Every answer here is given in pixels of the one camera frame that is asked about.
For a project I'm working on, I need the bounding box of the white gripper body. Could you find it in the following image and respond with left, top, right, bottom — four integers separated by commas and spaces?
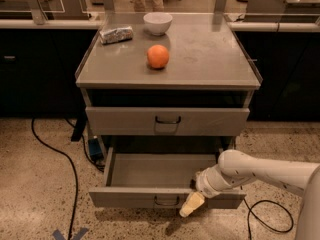
195, 165, 230, 198

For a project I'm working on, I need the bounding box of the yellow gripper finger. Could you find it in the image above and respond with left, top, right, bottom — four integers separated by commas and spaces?
179, 191, 205, 218

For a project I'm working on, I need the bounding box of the grey drawer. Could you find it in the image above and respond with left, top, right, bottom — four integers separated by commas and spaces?
88, 145, 248, 210
86, 107, 250, 136

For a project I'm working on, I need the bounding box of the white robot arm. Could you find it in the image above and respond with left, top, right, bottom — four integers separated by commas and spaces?
179, 149, 320, 240

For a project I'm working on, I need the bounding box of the grey metal drawer cabinet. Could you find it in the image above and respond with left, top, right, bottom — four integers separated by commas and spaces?
76, 13, 260, 154

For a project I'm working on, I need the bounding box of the grey top drawer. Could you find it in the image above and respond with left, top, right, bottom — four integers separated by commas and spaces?
86, 107, 250, 136

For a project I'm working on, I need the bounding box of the blue power box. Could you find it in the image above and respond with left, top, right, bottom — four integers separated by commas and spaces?
88, 138, 103, 161

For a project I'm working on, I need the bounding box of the orange fruit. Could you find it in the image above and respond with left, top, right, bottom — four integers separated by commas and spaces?
147, 45, 169, 69

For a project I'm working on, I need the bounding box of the white ceramic bowl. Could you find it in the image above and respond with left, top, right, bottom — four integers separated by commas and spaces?
143, 12, 173, 36

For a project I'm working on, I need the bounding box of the silver snack bag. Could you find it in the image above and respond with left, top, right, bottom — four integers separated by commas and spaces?
99, 26, 133, 45

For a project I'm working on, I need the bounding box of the dark left counter cabinet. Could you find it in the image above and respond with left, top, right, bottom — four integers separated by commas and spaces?
0, 29, 96, 118

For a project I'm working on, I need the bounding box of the black cable right floor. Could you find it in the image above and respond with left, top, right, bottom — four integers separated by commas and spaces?
243, 198, 295, 240

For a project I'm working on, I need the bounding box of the black cable floor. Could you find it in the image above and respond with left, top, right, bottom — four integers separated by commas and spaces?
30, 117, 80, 240
243, 198, 295, 240

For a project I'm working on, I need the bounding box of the black cable left floor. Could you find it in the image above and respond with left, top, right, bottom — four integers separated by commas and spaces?
30, 117, 80, 240

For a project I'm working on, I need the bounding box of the white horizontal rail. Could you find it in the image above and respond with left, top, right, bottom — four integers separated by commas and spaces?
0, 19, 320, 33

